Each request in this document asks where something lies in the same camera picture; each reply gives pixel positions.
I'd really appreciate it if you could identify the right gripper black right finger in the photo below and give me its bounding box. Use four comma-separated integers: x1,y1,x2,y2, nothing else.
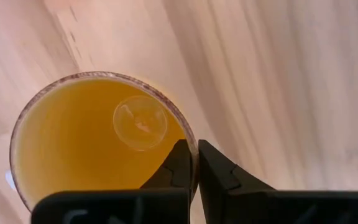
198,139,358,224

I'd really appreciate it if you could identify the orange juice cup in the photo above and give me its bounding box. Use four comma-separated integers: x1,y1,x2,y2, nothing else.
4,71,199,213

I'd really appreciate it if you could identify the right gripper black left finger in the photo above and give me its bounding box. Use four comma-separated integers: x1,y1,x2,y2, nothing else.
31,139,194,224

